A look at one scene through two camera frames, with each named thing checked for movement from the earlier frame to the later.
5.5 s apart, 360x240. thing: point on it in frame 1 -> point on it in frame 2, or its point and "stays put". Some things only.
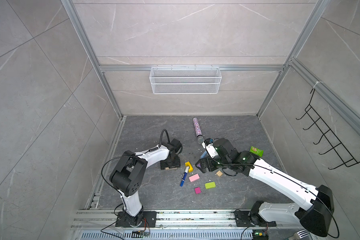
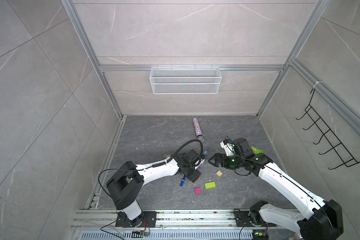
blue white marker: (186, 169) stays put
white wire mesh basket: (181, 80) stays put
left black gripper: (178, 164) -> (196, 177)
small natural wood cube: (219, 173) stays put
